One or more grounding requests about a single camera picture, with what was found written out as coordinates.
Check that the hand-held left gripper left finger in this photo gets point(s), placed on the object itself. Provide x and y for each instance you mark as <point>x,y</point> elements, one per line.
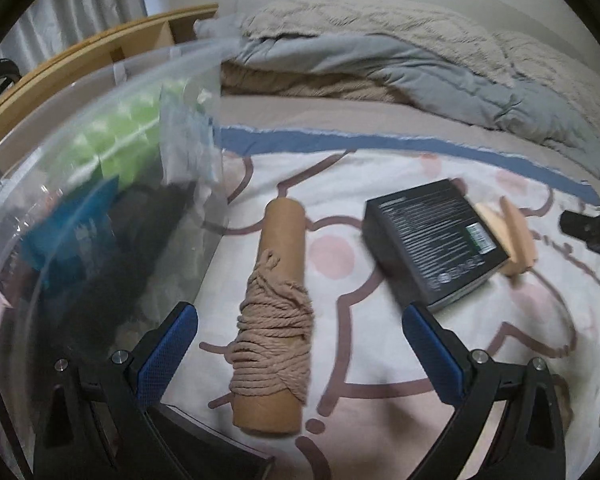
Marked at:
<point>167,360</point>

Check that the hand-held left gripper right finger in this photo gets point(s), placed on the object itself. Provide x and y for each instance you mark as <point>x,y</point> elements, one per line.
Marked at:
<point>432,360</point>

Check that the clear plastic storage box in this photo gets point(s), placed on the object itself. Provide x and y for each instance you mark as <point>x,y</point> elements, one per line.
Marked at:
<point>190,75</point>

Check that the cartoon printed blanket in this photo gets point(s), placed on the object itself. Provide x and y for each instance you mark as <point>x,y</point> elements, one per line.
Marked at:
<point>380,350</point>

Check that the wooden curved block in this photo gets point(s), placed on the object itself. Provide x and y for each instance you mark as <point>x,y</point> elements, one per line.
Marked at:
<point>490,225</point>

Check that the plain black box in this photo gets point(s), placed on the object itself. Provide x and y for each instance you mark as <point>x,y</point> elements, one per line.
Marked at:
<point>220,455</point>

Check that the black printed box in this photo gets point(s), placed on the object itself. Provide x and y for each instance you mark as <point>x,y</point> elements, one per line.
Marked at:
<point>430,240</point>

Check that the blue packet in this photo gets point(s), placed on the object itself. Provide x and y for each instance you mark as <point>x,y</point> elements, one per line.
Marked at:
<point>65,230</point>

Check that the beige textured pillow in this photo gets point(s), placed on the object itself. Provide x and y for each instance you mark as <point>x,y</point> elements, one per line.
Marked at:
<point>380,20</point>
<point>555,60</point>

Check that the green white patterned packet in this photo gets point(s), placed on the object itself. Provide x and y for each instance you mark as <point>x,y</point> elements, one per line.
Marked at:
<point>120,130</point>

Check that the grey duvet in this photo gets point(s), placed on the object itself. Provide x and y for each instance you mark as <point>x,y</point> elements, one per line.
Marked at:
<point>380,65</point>

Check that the brown fleece blanket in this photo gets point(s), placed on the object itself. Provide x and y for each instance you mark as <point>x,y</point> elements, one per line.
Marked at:
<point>290,85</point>

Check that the wooden bedside shelf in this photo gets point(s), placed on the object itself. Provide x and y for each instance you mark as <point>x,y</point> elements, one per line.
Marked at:
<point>180,30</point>

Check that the black visor cap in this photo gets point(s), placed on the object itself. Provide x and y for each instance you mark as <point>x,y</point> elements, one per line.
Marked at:
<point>0,75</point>

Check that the grey curtain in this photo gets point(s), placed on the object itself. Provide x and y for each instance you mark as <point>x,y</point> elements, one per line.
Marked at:
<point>80,5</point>

